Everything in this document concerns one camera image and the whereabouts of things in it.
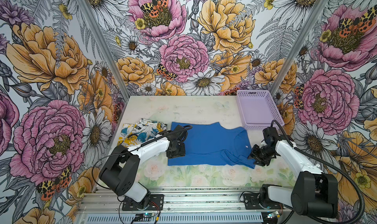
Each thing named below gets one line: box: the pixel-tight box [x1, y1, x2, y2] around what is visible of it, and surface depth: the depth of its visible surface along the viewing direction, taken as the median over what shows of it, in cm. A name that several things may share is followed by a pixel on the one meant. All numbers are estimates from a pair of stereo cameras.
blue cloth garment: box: [167, 121, 256, 169], surface depth 94 cm
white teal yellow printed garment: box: [117, 118, 168, 148], surface depth 101 cm
